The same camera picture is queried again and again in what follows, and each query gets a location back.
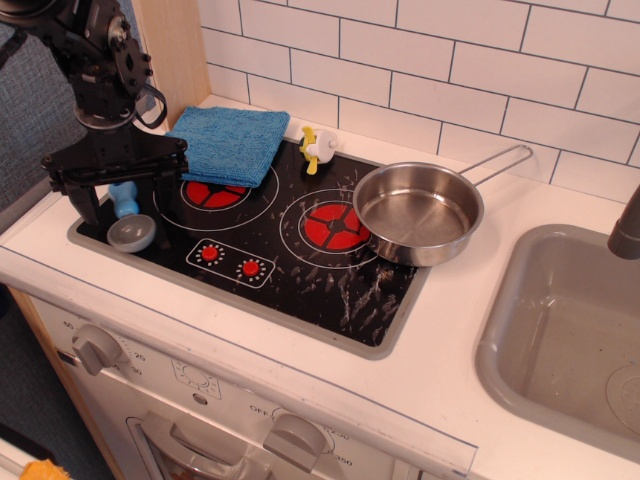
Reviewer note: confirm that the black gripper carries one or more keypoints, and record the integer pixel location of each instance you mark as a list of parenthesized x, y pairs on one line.
[(104, 157)]

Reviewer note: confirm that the blue grey toy ladle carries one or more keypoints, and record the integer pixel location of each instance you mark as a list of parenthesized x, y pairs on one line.
[(133, 231)]

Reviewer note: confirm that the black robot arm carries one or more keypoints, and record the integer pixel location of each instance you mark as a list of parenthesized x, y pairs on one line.
[(92, 44)]

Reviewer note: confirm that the left red stove knob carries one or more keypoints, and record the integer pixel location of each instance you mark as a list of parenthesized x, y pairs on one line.
[(210, 253)]

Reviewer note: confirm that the red stove knob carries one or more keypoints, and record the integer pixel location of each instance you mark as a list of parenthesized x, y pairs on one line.
[(210, 253), (251, 268)]

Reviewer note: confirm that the right red stove knob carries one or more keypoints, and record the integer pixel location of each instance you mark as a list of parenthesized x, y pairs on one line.
[(251, 268)]

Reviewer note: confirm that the blue folded cloth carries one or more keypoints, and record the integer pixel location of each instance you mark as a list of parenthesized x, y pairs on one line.
[(227, 146)]

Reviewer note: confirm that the grey left oven knob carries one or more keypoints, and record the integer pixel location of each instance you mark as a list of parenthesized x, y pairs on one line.
[(96, 349)]

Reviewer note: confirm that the grey oven knob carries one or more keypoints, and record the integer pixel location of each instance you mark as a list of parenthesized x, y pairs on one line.
[(297, 441), (96, 349)]

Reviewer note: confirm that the black toy stovetop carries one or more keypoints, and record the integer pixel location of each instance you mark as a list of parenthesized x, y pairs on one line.
[(319, 278)]

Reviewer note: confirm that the yellow white toy whisk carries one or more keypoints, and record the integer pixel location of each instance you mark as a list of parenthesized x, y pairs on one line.
[(318, 146)]

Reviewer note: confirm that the white toy oven front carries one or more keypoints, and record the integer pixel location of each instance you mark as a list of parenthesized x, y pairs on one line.
[(162, 418)]

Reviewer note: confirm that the orange object at corner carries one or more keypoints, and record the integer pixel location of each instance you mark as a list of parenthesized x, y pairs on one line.
[(43, 470)]

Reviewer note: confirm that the stainless steel pan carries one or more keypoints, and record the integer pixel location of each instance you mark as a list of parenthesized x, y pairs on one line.
[(422, 214)]

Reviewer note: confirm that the grey right oven knob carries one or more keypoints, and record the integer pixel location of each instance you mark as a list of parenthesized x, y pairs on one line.
[(297, 441)]

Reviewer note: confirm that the grey sink basin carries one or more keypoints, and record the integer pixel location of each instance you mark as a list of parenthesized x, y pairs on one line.
[(561, 343)]

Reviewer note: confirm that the grey faucet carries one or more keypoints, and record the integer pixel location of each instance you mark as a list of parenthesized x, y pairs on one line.
[(624, 239)]

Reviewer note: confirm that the wooden side post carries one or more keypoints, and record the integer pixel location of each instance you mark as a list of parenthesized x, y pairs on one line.
[(171, 34)]

